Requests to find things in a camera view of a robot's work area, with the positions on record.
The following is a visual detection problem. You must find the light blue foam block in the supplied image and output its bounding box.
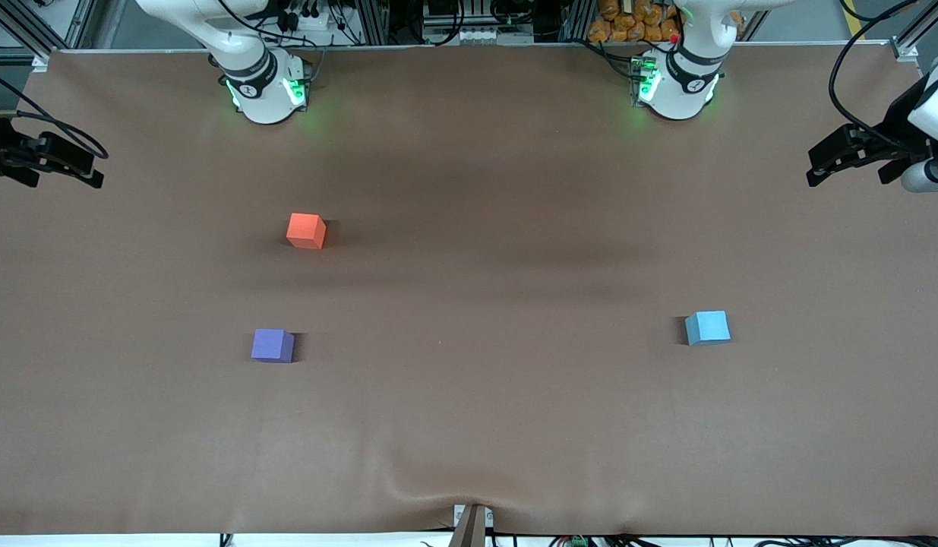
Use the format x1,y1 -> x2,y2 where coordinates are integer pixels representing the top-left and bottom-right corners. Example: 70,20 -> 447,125
684,310 -> 731,346

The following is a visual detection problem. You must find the orange foam block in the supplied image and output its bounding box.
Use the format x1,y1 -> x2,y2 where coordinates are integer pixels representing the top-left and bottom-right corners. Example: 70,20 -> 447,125
286,213 -> 327,250

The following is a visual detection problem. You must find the purple foam block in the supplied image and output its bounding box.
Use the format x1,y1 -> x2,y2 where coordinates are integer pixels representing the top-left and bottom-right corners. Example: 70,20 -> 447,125
251,328 -> 295,364

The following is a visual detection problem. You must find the pile of orange bags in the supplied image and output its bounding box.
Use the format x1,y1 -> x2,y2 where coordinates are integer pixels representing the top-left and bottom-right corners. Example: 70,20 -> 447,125
588,0 -> 682,44

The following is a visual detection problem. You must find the white power strip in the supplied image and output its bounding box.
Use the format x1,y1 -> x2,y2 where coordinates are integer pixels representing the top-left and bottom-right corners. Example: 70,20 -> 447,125
260,0 -> 340,39

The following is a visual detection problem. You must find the brown table cover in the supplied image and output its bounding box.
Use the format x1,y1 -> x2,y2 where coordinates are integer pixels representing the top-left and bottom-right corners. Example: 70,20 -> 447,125
0,44 -> 938,537

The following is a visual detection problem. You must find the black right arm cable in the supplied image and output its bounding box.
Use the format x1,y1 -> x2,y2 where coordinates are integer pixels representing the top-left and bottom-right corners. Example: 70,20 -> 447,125
0,67 -> 109,160

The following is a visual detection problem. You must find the aluminium frame profile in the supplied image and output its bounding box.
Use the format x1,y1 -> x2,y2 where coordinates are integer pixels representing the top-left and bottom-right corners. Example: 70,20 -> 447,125
560,0 -> 591,43
890,15 -> 938,63
356,0 -> 393,46
0,0 -> 55,71

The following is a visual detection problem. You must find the brown bar with metal bracket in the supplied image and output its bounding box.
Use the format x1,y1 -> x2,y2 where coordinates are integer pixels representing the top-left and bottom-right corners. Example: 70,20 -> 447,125
449,503 -> 495,547

